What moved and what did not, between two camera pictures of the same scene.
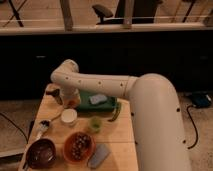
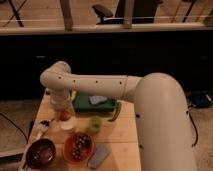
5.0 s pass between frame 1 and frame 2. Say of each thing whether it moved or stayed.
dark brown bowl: stayed
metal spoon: stayed
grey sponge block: stayed
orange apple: moved
